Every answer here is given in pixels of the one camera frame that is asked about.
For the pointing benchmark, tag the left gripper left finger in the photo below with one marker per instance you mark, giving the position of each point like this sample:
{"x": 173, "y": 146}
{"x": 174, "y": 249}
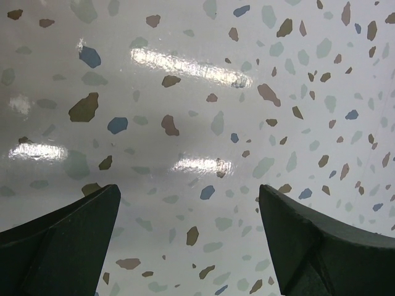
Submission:
{"x": 62, "y": 252}

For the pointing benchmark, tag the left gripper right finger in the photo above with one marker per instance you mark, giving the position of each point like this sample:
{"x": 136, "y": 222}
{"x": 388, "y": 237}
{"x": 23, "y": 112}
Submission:
{"x": 315, "y": 254}

